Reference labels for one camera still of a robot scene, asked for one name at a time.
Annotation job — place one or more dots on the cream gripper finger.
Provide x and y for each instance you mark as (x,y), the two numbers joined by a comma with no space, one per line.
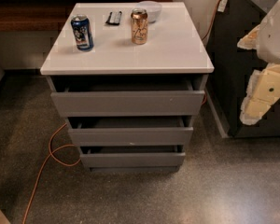
(249,41)
(262,92)

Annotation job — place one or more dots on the grey drawer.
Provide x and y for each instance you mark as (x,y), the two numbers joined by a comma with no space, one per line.
(128,131)
(181,100)
(130,157)

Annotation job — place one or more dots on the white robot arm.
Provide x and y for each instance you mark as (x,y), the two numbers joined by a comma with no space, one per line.
(269,36)

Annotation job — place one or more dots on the grey top drawer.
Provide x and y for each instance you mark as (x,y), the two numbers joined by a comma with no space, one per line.
(181,100)

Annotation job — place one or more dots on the grey drawer cabinet white top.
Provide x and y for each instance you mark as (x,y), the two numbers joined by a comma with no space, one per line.
(173,53)

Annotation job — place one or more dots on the grey bottom drawer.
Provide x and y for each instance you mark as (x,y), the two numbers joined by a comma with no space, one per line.
(130,157)

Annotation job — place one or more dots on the dark grey bin cabinet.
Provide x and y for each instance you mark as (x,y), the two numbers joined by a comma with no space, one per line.
(234,66)

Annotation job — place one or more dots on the white label tag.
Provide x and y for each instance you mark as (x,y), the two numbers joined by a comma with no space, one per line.
(221,6)

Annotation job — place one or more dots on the white bowl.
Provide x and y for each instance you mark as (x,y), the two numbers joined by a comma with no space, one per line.
(153,9)

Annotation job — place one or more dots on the gold soda can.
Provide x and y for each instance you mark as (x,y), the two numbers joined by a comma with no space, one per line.
(139,25)

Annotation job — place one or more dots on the black rectangular device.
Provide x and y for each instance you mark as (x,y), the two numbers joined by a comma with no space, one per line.
(114,18)

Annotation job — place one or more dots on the blue soda can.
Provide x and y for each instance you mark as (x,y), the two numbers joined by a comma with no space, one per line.
(82,32)

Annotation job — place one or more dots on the wooden bench shelf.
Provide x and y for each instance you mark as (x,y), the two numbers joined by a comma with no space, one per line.
(42,15)

